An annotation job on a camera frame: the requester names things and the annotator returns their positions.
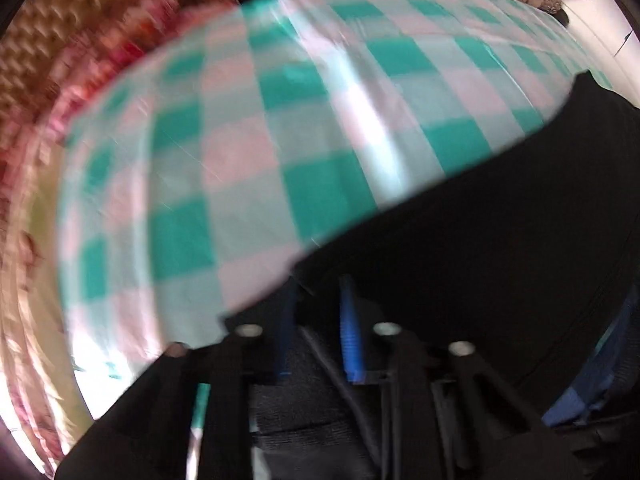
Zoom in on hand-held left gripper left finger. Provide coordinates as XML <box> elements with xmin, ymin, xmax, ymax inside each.
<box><xmin>55</xmin><ymin>280</ymin><xmax>301</xmax><ymax>480</ymax></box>

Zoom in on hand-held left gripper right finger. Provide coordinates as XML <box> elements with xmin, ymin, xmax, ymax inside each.
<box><xmin>339</xmin><ymin>275</ymin><xmax>586</xmax><ymax>480</ymax></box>

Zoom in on black pants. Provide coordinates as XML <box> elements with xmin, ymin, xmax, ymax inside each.
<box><xmin>220</xmin><ymin>71</ymin><xmax>640</xmax><ymax>480</ymax></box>

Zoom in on green white checked bed sheet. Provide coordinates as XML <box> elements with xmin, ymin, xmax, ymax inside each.
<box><xmin>55</xmin><ymin>0</ymin><xmax>640</xmax><ymax>480</ymax></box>

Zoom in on pink floral quilt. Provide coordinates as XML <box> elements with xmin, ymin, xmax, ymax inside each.
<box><xmin>0</xmin><ymin>0</ymin><xmax>241</xmax><ymax>471</ymax></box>

